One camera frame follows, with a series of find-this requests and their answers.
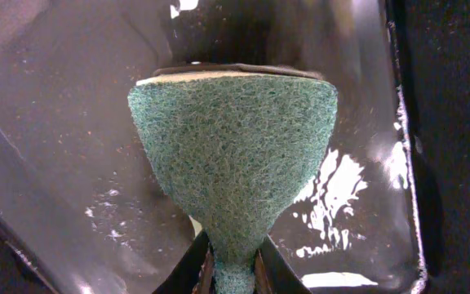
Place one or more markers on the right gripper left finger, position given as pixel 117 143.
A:
pixel 194 274

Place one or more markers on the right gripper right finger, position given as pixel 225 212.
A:
pixel 272 273

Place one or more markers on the green scouring sponge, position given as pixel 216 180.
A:
pixel 233 150

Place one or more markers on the black water tray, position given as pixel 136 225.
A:
pixel 79 204

